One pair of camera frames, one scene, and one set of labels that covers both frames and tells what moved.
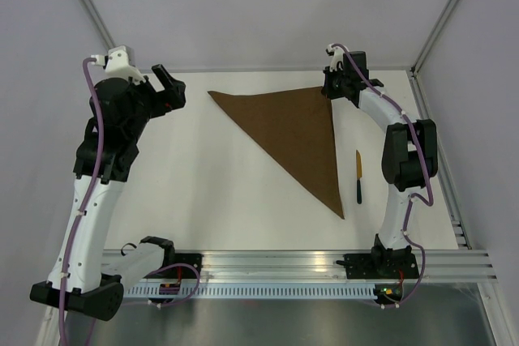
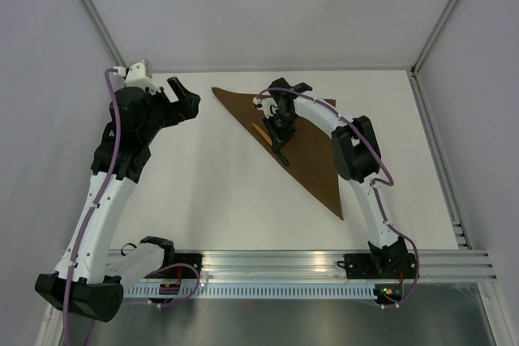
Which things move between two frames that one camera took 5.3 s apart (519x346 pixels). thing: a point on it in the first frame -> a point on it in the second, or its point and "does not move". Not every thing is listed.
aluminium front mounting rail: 326,266 does not move
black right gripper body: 335,81 -> 280,120
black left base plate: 181,271 does not move
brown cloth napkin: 296,125 does not move
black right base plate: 379,266 does not move
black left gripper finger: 161,75 -> 180,91
